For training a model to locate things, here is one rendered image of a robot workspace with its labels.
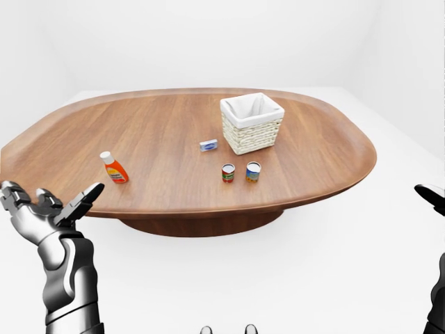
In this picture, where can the white woven lined basket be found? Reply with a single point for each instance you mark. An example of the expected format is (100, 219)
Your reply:
(252, 120)

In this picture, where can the blue yellow labelled tin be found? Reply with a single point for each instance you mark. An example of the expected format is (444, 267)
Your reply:
(253, 172)

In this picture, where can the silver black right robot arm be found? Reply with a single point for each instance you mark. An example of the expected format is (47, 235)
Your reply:
(437, 299)

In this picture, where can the red green labelled tin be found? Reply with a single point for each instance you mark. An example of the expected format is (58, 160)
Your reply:
(228, 173)

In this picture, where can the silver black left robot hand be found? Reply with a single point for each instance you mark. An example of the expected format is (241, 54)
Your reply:
(33, 215)

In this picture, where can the small blue white box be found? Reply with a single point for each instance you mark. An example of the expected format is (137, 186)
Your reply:
(208, 145)

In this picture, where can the round dark wooden table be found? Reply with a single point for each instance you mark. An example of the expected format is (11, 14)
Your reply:
(174, 139)

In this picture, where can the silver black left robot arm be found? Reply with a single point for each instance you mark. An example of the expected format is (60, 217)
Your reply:
(69, 278)

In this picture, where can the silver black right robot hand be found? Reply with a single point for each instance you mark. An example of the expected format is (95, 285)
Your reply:
(432, 196)

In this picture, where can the orange bottle with white cap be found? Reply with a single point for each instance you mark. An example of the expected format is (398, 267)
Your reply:
(115, 170)

